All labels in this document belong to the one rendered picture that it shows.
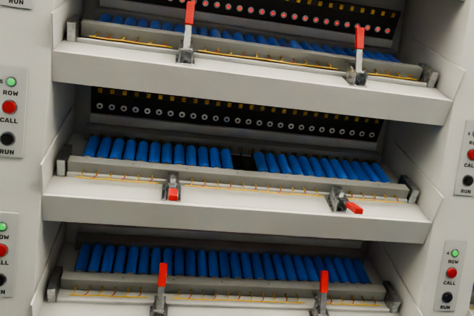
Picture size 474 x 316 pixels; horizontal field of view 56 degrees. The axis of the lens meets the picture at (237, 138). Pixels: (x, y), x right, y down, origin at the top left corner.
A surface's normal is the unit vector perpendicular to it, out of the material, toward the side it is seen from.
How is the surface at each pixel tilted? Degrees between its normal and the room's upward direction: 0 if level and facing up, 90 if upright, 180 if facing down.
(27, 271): 90
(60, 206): 111
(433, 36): 90
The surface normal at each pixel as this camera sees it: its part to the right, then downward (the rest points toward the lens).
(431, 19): -0.98, -0.10
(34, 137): 0.16, 0.13
